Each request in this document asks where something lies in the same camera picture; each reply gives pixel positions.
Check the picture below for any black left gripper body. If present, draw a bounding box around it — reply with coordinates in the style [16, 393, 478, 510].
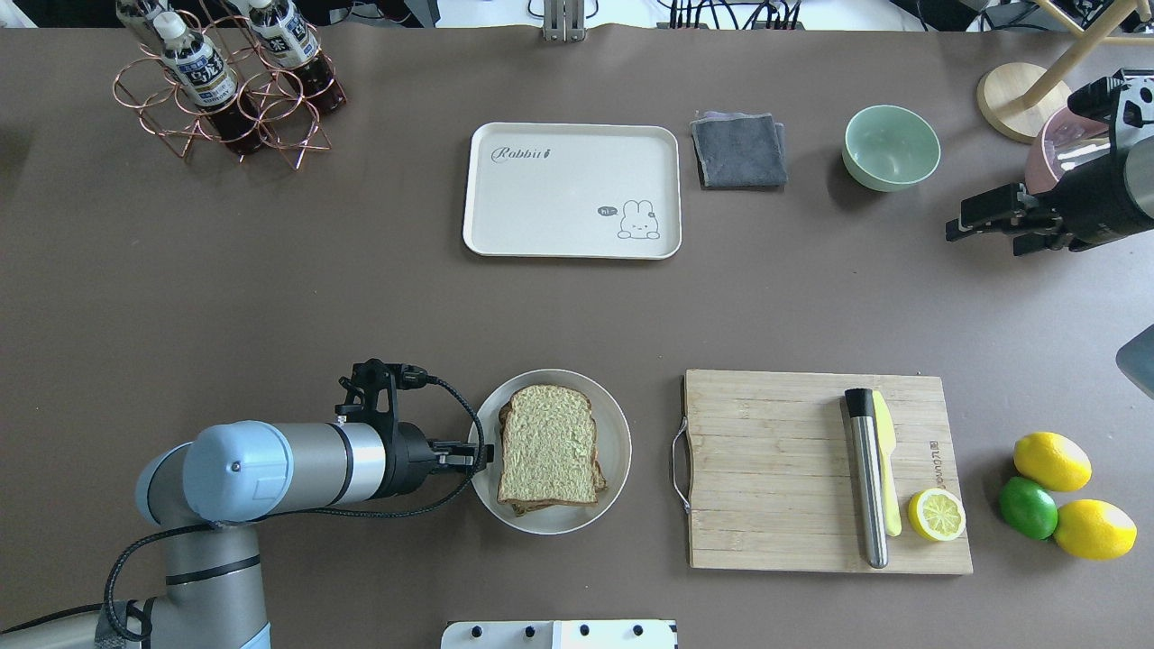
[383, 422, 437, 498]

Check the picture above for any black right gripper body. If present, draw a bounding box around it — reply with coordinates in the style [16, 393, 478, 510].
[1036, 146, 1139, 251]

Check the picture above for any white round plate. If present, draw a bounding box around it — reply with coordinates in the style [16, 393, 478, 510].
[472, 370, 632, 535]

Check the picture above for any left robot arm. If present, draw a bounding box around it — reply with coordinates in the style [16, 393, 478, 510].
[3, 418, 493, 648]

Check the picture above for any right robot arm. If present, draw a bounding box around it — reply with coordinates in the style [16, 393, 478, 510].
[944, 139, 1151, 256]

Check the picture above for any cream rabbit tray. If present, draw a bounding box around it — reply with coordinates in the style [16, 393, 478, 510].
[463, 122, 682, 260]

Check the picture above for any metal ice scoop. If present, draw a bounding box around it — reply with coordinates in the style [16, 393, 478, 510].
[1054, 134, 1112, 174]

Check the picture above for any pink bowl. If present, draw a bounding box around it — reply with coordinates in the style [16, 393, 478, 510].
[1022, 107, 1110, 196]

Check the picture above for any bread slice with egg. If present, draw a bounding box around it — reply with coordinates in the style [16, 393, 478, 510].
[499, 402, 607, 516]

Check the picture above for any wooden mug tree stand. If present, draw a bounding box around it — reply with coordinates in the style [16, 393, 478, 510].
[975, 1, 1151, 144]

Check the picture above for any green bowl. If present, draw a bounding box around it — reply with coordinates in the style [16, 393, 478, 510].
[841, 105, 941, 192]

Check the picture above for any yellow lemon back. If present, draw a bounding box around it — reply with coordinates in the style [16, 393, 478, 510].
[1012, 431, 1093, 492]

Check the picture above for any yellow lemon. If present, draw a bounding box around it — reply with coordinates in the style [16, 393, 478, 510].
[1052, 498, 1138, 562]
[1012, 431, 1093, 492]

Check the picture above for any metal cylinder muddler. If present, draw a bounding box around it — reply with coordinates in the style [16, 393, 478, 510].
[844, 388, 889, 570]

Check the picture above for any yellow plastic knife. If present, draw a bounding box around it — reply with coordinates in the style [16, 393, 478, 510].
[871, 389, 902, 537]

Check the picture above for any green lime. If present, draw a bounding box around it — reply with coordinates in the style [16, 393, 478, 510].
[998, 476, 1058, 540]

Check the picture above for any grey folded cloth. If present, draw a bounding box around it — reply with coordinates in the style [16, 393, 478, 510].
[690, 111, 790, 189]

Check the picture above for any half lemon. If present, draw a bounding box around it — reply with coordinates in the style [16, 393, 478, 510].
[908, 488, 967, 542]

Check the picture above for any yellow lemon front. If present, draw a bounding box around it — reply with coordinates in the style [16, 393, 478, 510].
[1052, 498, 1138, 562]

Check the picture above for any tea bottle one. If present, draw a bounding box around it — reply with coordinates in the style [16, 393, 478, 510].
[153, 12, 263, 156]

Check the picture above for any tea bottle two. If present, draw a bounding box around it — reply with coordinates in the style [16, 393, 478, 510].
[247, 1, 346, 114]

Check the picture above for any tea bottle three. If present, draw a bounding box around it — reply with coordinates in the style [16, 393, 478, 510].
[114, 0, 170, 55]

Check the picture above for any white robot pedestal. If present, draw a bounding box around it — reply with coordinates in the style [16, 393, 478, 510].
[440, 619, 679, 648]

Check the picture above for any copper wire bottle rack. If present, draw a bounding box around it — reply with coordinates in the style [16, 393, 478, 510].
[113, 1, 347, 169]

